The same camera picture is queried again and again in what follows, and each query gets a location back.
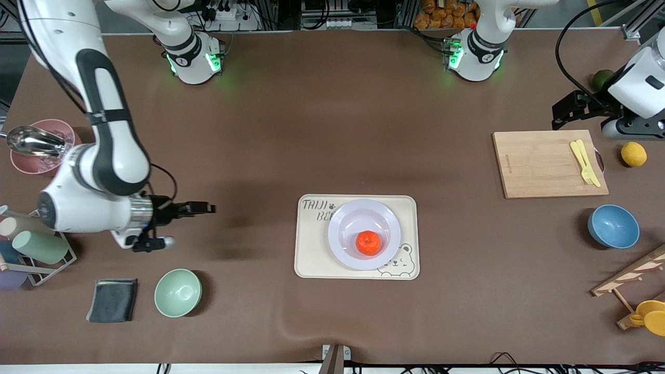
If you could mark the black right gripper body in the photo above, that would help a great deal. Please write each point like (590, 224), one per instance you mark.
(164, 213)

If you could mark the mint green cup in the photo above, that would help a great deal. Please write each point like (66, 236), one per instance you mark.
(41, 247)

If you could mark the aluminium frame profile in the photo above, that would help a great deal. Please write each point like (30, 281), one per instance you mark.
(634, 28)

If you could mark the beige cup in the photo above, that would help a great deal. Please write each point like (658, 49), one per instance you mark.
(15, 226)

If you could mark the white power strip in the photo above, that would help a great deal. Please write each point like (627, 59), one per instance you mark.
(234, 15)

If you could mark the white round plate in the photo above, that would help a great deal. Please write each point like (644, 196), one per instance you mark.
(345, 228)

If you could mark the dark grey folded cloth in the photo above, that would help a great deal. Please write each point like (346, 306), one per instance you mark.
(112, 300)

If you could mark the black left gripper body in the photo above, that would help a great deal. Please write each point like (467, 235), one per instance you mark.
(598, 101)

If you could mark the yellow plastic knife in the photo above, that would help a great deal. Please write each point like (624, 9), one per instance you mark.
(591, 169)

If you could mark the green avocado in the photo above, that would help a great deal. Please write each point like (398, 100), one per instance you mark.
(601, 79)

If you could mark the purple cup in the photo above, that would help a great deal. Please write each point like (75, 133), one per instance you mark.
(11, 279)

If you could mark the orange fruit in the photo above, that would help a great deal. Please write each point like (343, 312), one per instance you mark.
(369, 243)

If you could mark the wooden drying rack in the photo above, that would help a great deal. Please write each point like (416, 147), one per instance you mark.
(631, 272)

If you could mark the yellow lemon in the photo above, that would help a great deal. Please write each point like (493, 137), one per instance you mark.
(634, 154)

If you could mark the light green bowl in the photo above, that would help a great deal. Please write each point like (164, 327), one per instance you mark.
(177, 293)

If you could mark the crate of orange fruits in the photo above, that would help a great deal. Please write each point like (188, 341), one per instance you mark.
(447, 13)

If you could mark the metal table edge bracket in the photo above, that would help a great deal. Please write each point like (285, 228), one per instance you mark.
(336, 356)

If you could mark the shiny metal scoop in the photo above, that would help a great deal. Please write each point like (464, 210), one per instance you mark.
(31, 140)

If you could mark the wooden cutting board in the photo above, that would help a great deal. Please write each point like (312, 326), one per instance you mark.
(540, 163)

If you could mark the yellow plastic fork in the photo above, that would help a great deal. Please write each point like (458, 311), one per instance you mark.
(581, 161)

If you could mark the blue bowl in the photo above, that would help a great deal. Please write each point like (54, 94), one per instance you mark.
(613, 226)

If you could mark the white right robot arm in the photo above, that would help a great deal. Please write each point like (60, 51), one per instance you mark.
(111, 150)

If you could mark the pink bowl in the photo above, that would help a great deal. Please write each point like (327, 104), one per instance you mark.
(36, 165)

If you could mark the cream tray with bear print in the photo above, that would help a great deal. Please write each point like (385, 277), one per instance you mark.
(311, 254)

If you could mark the blue cup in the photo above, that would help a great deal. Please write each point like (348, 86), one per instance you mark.
(8, 252)

